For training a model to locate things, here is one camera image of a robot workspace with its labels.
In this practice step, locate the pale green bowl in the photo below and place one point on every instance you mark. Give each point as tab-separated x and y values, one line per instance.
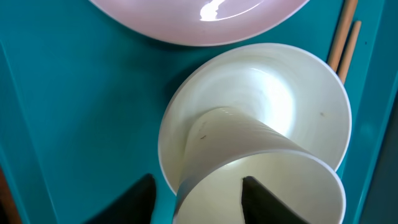
287	88

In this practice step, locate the left wooden chopstick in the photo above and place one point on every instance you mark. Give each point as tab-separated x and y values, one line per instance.
341	33

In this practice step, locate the teal plastic tray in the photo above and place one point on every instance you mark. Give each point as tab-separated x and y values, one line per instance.
82	98

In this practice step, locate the large pink plate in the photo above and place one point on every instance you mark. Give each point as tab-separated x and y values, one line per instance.
200	23

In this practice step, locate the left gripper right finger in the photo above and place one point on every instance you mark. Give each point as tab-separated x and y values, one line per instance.
261	206

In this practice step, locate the right wooden chopstick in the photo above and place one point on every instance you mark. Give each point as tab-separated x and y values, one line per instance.
349	51

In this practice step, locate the wooden chopstick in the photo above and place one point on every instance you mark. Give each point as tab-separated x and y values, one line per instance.
349	51
341	33

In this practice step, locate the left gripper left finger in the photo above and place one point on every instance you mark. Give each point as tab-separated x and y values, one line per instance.
134	206

